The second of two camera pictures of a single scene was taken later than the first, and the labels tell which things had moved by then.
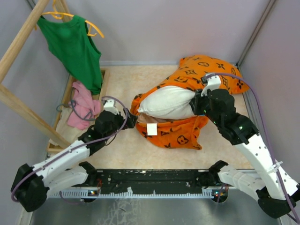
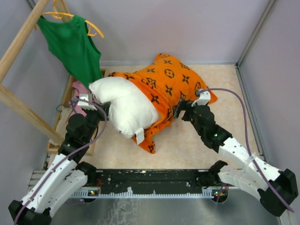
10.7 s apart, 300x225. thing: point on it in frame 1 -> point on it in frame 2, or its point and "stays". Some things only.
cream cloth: [70, 134] stays
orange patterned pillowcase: [187, 132] -> [168, 81]
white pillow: [168, 102] -> [130, 109]
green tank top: [72, 45] stays
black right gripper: [196, 101] -> [183, 105]
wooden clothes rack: [6, 95] stays
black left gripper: [132, 120] -> [100, 112]
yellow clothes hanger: [60, 15] stays
